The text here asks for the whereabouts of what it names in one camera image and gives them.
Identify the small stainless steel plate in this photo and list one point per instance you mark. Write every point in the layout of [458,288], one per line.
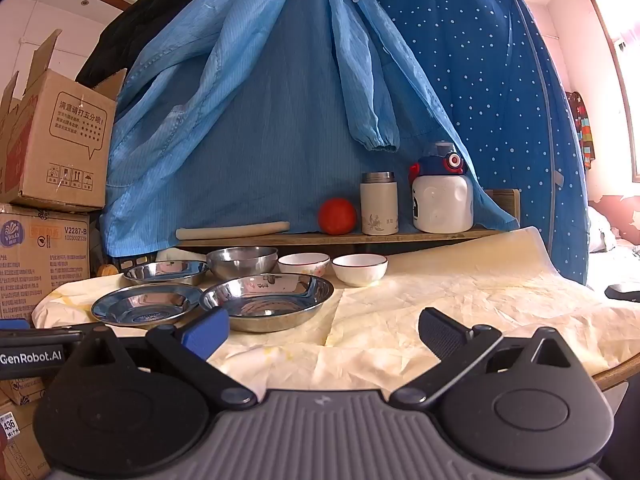
[165,272]

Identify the black plastic crate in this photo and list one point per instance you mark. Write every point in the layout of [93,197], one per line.
[131,264]

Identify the white thermos cup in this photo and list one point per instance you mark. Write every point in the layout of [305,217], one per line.
[379,207]

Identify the wooden shelf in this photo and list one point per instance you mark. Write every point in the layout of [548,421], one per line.
[300,239]

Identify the crumpled bedding pile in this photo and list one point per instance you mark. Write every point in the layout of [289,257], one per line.
[602,232]

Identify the cream rolling pin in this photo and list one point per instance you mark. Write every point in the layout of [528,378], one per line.
[232,230]

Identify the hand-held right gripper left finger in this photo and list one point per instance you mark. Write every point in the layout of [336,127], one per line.
[205,332]

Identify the yellow round object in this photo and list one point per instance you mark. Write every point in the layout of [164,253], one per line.
[107,270]

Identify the labelled stainless steel plate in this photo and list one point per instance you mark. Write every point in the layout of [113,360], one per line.
[135,305]

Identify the colourful striped cloth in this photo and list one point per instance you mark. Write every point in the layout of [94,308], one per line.
[582,130]

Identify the black jacket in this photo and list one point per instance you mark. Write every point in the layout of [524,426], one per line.
[145,20]

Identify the black flat object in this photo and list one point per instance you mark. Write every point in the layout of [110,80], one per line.
[625,293]

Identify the blue polka-dot tent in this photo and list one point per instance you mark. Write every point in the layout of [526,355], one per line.
[490,85]

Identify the dark grey plates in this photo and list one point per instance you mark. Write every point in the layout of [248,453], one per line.
[242,262]

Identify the open brown cardboard box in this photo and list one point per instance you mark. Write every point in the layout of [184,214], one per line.
[60,140]

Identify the red tomato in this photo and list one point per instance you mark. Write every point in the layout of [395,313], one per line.
[337,216]

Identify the blue striped work coat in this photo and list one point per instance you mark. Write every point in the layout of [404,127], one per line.
[280,125]

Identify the white bottle with blue lid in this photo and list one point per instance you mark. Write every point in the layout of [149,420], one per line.
[442,202]

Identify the cream tablecloth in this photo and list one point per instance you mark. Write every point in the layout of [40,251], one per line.
[475,300]

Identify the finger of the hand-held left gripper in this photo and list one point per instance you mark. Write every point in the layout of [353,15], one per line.
[60,329]

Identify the low brown cardboard box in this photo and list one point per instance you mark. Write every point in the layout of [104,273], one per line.
[17,440]

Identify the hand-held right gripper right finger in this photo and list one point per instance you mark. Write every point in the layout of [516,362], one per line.
[440,332]

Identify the large stainless steel plate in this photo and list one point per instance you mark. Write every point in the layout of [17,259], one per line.
[265,305]

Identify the white red-rimmed bowl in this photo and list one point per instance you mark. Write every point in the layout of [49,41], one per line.
[302,264]
[360,271]

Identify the purple-label cardboard box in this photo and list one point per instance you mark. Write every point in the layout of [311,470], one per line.
[40,260]

